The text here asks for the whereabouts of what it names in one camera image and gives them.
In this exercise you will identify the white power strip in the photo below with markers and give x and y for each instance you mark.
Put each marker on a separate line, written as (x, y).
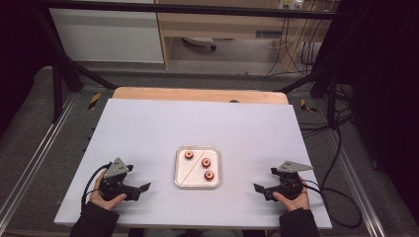
(290, 4)

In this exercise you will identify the person's left hand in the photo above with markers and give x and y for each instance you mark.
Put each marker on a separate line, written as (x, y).
(105, 204)

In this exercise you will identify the wooden table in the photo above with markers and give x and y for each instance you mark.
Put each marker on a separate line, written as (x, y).
(184, 94)

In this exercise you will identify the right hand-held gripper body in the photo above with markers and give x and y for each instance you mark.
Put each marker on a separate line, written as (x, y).
(290, 186)

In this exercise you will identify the square metal tray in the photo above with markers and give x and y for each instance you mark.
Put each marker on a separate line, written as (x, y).
(197, 180)

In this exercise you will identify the black metal frame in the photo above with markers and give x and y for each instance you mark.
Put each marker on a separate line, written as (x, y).
(184, 9)

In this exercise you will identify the thin wooden skewer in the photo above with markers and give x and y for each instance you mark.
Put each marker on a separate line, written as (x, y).
(192, 168)

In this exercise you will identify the aluminium floor rail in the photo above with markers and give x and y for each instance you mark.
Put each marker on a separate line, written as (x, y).
(39, 154)
(354, 177)

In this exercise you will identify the black curtain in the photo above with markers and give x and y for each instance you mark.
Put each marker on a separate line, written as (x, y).
(385, 82)
(16, 49)

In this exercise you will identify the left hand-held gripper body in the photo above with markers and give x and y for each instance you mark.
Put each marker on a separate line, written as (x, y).
(113, 184)

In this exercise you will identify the person's right hand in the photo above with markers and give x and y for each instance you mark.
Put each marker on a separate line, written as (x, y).
(298, 203)

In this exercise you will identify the light wooden desk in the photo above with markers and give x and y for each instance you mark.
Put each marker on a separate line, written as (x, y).
(214, 24)

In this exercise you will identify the white cabinet panel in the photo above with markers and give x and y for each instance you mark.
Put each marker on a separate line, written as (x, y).
(105, 36)

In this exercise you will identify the yellow black tape strip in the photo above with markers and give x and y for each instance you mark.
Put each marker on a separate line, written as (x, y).
(94, 101)
(306, 106)

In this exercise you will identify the office chair base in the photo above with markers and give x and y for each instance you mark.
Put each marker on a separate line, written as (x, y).
(199, 41)

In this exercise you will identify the red hawthorn berry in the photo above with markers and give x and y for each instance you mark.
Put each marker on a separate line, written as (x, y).
(206, 162)
(209, 175)
(188, 154)

